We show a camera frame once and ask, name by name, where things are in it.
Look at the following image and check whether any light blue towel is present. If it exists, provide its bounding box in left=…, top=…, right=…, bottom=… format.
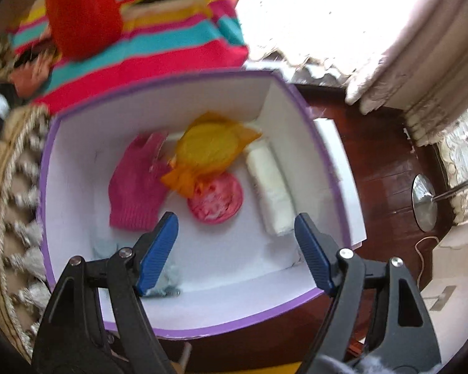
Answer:
left=91, top=236, right=183, bottom=299

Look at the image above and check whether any magenta knitted glove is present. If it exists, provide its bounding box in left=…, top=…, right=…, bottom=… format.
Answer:
left=108, top=132, right=169, bottom=231

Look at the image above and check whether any white tissue pack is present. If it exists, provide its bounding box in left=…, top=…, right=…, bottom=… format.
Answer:
left=244, top=138, right=296, bottom=237

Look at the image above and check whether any pink round floral pouch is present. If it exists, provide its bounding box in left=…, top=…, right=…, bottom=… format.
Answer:
left=188, top=172, right=243, bottom=225

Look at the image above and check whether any yellow sponge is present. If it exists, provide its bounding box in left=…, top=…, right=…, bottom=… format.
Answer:
left=160, top=112, right=262, bottom=199

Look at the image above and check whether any pink cartoon towel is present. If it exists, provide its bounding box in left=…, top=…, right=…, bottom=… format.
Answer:
left=9, top=52, right=55, bottom=99

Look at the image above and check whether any striped beige cushion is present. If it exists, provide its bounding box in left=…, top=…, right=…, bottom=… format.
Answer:
left=0, top=105, right=51, bottom=360

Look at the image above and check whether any round chrome lamp base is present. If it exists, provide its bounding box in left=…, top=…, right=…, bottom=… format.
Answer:
left=411, top=174, right=438, bottom=232

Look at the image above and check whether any purple white storage box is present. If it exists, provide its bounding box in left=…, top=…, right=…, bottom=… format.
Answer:
left=39, top=71, right=367, bottom=339

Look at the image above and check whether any red thermos flask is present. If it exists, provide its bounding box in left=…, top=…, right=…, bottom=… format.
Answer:
left=45, top=0, right=123, bottom=61

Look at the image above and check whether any striped colourful table cloth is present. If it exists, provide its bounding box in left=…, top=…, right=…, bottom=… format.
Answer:
left=12, top=0, right=248, bottom=112

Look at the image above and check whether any white cable on floor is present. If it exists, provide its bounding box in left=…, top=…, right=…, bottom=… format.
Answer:
left=412, top=235, right=441, bottom=290

